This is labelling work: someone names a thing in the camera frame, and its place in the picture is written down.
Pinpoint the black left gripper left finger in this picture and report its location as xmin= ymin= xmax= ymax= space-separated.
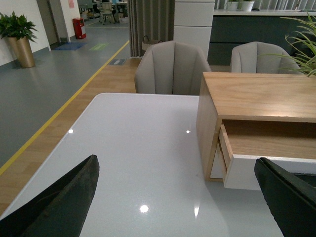
xmin=0 ymin=155 xmax=99 ymax=237

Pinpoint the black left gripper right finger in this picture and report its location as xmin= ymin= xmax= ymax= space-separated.
xmin=254 ymin=157 xmax=316 ymax=237

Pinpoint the white top drawer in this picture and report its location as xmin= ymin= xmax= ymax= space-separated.
xmin=217 ymin=120 xmax=316 ymax=190

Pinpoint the white drawer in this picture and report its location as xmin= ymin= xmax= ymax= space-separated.
xmin=210 ymin=144 xmax=227 ymax=179
xmin=217 ymin=120 xmax=316 ymax=190

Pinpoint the white bottom drawer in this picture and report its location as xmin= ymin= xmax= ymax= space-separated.
xmin=210 ymin=144 xmax=227 ymax=179

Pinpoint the wooden drawer cabinet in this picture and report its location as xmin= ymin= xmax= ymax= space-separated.
xmin=196 ymin=72 xmax=316 ymax=183

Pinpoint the spiky green plant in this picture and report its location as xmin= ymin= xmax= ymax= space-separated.
xmin=259 ymin=9 xmax=316 ymax=78

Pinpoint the grey armchair right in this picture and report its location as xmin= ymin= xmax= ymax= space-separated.
xmin=230 ymin=41 xmax=301 ymax=75

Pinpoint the grey armchair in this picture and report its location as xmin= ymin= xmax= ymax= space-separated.
xmin=230 ymin=41 xmax=301 ymax=75
xmin=134 ymin=41 xmax=211 ymax=95

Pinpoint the grey armchair left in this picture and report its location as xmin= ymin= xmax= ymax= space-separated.
xmin=134 ymin=41 xmax=211 ymax=95

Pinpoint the dark counter cabinet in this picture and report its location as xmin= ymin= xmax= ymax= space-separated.
xmin=208 ymin=10 xmax=316 ymax=66

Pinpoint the green plant gold pot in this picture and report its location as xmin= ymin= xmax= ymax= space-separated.
xmin=0 ymin=11 xmax=37 ymax=68

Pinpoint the red bin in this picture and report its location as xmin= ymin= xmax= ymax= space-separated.
xmin=72 ymin=17 xmax=86 ymax=39

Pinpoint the woven basket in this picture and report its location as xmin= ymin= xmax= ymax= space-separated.
xmin=141 ymin=35 xmax=163 ymax=54

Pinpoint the white plant pot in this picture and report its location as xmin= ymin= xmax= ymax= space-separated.
xmin=240 ymin=0 xmax=255 ymax=12

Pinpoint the white pillar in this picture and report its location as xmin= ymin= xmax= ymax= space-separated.
xmin=173 ymin=0 xmax=215 ymax=58

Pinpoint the office chair far background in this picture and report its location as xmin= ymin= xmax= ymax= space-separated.
xmin=100 ymin=2 xmax=115 ymax=25

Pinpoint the grey curtain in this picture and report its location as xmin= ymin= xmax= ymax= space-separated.
xmin=127 ymin=0 xmax=175 ymax=58

